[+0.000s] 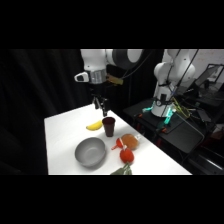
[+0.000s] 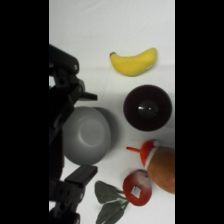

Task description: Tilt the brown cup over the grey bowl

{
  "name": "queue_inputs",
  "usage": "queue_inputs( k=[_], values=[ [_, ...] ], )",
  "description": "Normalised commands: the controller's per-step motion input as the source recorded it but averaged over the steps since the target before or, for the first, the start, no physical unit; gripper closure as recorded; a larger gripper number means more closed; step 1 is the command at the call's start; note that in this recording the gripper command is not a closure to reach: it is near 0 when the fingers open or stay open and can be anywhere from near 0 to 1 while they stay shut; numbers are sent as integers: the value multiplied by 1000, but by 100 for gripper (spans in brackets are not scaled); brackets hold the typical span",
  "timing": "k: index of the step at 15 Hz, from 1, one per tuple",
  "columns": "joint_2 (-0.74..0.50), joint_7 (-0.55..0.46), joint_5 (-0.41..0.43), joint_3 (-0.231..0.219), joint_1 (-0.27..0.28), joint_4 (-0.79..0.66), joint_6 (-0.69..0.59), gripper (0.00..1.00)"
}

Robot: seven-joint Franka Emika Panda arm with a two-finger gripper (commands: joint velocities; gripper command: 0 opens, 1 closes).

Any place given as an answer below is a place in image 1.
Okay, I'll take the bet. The yellow toy banana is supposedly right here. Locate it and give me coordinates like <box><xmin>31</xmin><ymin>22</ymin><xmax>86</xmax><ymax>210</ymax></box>
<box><xmin>85</xmin><ymin>119</ymin><xmax>104</xmax><ymax>131</ymax></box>

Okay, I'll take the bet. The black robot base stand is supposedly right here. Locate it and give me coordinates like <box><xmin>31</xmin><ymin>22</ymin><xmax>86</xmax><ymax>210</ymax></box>
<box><xmin>122</xmin><ymin>97</ymin><xmax>208</xmax><ymax>155</ymax></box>

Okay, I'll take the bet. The grey bowl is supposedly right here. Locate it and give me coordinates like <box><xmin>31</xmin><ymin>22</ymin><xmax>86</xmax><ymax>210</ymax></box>
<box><xmin>74</xmin><ymin>136</ymin><xmax>107</xmax><ymax>168</ymax></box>

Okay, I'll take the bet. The red toy tomato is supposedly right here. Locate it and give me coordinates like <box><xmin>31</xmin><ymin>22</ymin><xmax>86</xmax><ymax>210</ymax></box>
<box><xmin>119</xmin><ymin>148</ymin><xmax>135</xmax><ymax>165</ymax></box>

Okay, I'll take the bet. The green toy leaf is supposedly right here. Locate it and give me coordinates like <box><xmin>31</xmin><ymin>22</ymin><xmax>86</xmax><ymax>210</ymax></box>
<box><xmin>110</xmin><ymin>161</ymin><xmax>133</xmax><ymax>176</ymax></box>

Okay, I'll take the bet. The orange toy bread roll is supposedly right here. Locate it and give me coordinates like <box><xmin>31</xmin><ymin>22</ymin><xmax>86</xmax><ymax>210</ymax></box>
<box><xmin>120</xmin><ymin>133</ymin><xmax>140</xmax><ymax>150</ymax></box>

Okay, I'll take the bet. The brown plastic cup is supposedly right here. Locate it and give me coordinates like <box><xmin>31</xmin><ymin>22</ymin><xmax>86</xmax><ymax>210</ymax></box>
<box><xmin>101</xmin><ymin>116</ymin><xmax>116</xmax><ymax>138</ymax></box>

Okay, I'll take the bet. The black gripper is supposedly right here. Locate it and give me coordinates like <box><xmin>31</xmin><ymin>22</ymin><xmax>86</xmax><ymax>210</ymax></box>
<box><xmin>89</xmin><ymin>82</ymin><xmax>111</xmax><ymax>118</ymax></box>

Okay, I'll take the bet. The yellow cable bundle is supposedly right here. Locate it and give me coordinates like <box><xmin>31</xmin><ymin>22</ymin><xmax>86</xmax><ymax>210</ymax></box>
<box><xmin>171</xmin><ymin>95</ymin><xmax>198</xmax><ymax>120</ymax></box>

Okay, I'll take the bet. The black laptop monitor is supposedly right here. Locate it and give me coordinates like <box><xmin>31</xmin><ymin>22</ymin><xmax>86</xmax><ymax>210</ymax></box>
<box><xmin>193</xmin><ymin>63</ymin><xmax>224</xmax><ymax>93</ymax></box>

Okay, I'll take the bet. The wrist camera with yellow mount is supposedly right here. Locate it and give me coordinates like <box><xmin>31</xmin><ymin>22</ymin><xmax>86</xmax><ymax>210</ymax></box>
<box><xmin>105</xmin><ymin>73</ymin><xmax>124</xmax><ymax>86</ymax></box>

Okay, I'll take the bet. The red toy funnel piece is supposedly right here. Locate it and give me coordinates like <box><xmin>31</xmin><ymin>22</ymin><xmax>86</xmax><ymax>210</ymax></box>
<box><xmin>111</xmin><ymin>137</ymin><xmax>125</xmax><ymax>152</ymax></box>

